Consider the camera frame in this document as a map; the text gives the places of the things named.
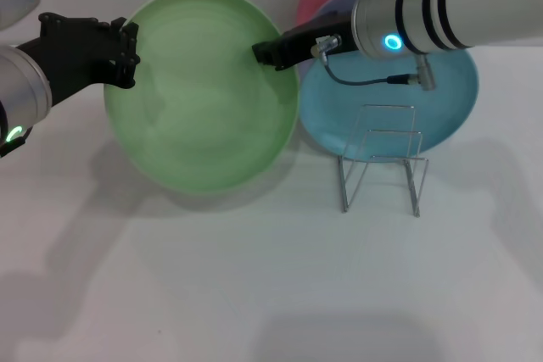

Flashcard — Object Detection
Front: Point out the green plastic plate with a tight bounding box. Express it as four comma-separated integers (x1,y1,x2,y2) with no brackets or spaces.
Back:
103,0,301,198

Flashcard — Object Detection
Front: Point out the metal wire plate rack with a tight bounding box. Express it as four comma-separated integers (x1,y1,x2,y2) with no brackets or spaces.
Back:
337,103,429,218

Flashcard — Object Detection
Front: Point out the grey right arm cable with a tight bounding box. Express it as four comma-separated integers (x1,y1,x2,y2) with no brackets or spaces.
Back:
311,34,438,92

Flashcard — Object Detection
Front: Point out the purple plastic plate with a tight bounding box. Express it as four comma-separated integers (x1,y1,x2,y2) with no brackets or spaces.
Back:
299,0,364,77

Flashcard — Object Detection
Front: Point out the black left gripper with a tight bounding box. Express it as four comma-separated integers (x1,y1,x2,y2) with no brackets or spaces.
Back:
16,12,142,107

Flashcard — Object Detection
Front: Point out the light blue plastic plate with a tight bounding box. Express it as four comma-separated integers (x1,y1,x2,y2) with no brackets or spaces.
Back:
299,46,480,164

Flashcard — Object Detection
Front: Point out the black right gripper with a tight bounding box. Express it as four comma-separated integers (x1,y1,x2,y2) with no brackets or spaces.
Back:
251,9,356,72

